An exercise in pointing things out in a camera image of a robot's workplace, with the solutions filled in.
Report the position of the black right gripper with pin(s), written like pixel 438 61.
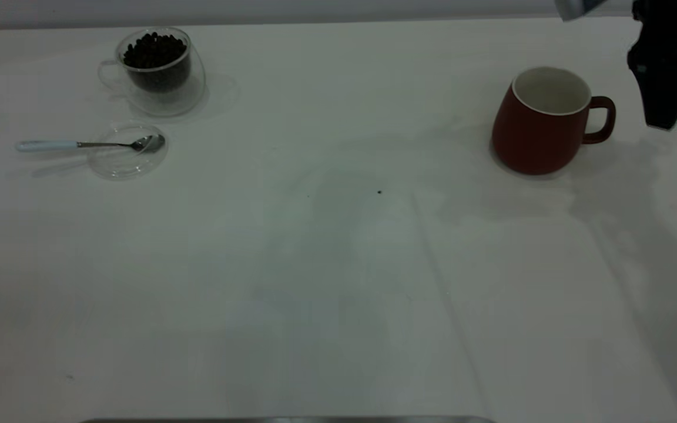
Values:
pixel 676 26

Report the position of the red ceramic mug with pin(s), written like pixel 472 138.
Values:
pixel 532 141

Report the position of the clear glass saucer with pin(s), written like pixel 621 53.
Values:
pixel 121 167

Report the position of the dark coffee beans pile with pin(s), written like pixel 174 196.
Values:
pixel 155 53

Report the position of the clear double-wall glass cup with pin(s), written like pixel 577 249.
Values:
pixel 168 103

